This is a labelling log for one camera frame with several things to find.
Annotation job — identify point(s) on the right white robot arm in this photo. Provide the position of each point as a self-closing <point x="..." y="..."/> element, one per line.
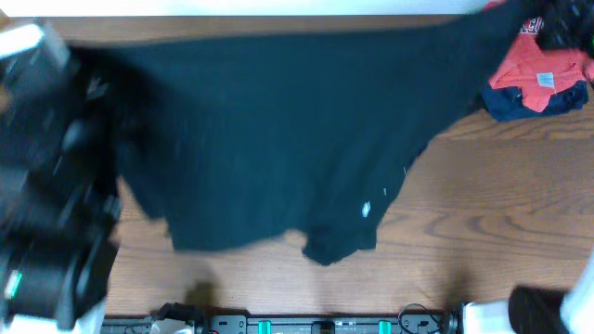
<point x="530" y="310"/>

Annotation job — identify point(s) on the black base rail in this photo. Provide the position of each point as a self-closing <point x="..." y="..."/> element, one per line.
<point x="180" y="318"/>

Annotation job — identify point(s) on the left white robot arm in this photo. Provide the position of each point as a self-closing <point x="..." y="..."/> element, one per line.
<point x="59" y="199"/>

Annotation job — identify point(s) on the red printed t-shirt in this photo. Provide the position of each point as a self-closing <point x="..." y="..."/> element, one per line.
<point x="540" y="74"/>

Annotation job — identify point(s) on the navy blue garment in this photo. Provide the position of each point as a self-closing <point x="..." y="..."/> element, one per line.
<point x="506" y="104"/>

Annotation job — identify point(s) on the black t-shirt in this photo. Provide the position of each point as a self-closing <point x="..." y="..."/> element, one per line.
<point x="233" y="140"/>

